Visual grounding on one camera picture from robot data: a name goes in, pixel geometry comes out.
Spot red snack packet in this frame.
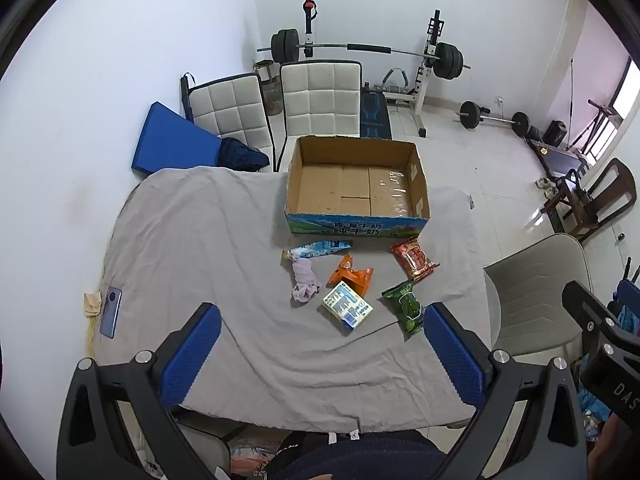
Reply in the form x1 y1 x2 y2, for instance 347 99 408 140
390 239 441 282

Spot cardboard box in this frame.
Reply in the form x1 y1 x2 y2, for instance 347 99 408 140
284 135 432 237

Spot white blue tissue pack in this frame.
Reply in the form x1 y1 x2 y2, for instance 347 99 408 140
321 281 375 333

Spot grey tablecloth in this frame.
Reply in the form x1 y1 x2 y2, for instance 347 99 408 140
90 164 501 431

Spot thin black pole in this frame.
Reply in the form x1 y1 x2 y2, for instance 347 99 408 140
567 57 576 151

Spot dark treadmill deck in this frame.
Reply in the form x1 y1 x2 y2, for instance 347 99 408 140
530 137 591 171

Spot dark wooden chair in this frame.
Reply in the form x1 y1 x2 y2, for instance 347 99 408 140
540 157 638 241

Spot long barbell with black plates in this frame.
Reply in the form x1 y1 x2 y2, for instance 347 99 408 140
256 29 472 82

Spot blue white tube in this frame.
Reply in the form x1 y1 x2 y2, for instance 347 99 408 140
282 240 353 263

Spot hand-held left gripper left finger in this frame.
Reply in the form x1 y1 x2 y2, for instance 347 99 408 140
56 302 223 480

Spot lilac sock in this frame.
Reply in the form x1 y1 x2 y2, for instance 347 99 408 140
290 256 323 306

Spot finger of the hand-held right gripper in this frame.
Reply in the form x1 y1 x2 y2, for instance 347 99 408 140
561 281 622 335
616 279 640 311

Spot white bench press rack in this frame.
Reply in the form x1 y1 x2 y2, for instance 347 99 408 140
297 0 446 138

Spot person's dark clothing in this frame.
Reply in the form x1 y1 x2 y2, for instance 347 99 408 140
265 430 446 480

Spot rusty gas cylinder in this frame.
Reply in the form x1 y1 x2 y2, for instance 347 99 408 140
262 77 284 117

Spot window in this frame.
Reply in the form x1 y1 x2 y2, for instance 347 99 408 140
612 57 640 123

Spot black speaker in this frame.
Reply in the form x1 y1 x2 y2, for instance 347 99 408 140
544 120 568 147

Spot blue smartphone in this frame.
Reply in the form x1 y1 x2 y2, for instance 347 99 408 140
99 287 123 338

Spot short barbell with black plates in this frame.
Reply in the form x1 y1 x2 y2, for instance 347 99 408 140
457 101 531 137

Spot dark blue slim bag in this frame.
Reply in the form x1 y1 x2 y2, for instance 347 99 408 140
180 72 197 122

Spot green snack packet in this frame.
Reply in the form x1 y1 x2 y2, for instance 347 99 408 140
381 281 426 342

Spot beige plastic chair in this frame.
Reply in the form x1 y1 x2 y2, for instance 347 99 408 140
484 232 601 361

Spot blue foam mat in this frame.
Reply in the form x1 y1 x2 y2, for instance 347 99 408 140
131 101 225 177

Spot black blue weight bench pad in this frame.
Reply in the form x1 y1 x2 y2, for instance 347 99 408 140
360 91 392 139

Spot dark blue jacket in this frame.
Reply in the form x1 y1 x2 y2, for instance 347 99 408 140
219 136 271 172

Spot white padded chair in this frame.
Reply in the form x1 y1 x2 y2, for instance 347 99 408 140
186 72 276 171
275 60 363 171

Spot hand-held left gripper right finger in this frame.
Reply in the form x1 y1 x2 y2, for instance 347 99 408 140
422 302 587 480

